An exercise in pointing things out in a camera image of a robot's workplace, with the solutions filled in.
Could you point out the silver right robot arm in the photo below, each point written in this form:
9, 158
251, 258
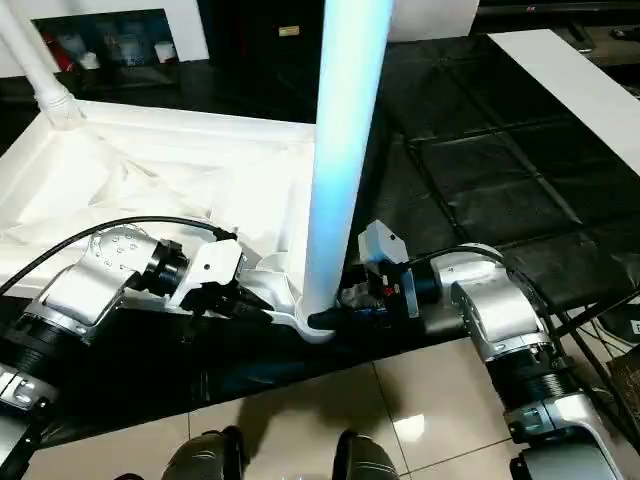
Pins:
505, 315

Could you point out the dark robot foot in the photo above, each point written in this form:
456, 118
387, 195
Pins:
367, 457
205, 457

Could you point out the white glass-door cabinet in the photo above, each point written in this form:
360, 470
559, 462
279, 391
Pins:
192, 30

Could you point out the white plastic table top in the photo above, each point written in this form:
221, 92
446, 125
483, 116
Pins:
150, 150

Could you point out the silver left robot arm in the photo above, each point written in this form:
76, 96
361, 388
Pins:
75, 300

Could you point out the black work mat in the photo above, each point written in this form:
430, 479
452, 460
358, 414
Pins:
475, 125

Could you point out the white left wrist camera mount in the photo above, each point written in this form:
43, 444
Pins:
215, 262

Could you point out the white flat board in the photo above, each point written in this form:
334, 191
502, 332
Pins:
575, 90

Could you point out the dark right robot foot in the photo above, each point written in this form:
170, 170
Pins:
367, 457

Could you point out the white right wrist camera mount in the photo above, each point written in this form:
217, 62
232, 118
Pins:
385, 242

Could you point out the white plastic table leg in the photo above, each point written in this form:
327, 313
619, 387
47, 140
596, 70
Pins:
340, 150
40, 70

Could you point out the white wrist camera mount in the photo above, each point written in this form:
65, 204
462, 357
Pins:
385, 242
215, 262

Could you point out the black metal stand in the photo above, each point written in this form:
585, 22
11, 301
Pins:
595, 360

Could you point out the dark left robot foot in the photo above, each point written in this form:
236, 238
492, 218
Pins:
205, 457

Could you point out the black furniture with yellow label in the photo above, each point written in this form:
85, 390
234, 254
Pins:
250, 30

